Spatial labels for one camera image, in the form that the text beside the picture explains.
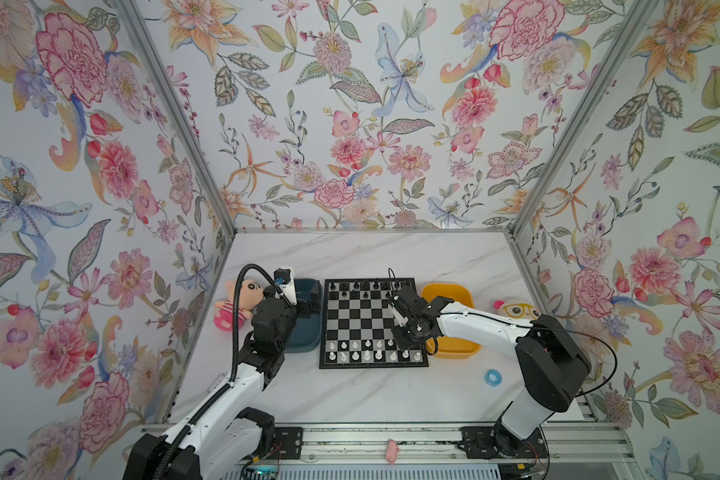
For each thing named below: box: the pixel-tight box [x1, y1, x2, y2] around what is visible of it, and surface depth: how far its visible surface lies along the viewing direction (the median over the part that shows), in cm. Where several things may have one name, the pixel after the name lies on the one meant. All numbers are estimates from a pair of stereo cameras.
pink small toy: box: [386, 440, 400, 465], surface depth 73 cm
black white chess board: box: [319, 278, 429, 369], surface depth 93 cm
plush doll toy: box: [493, 297, 542, 320], surface depth 92 cm
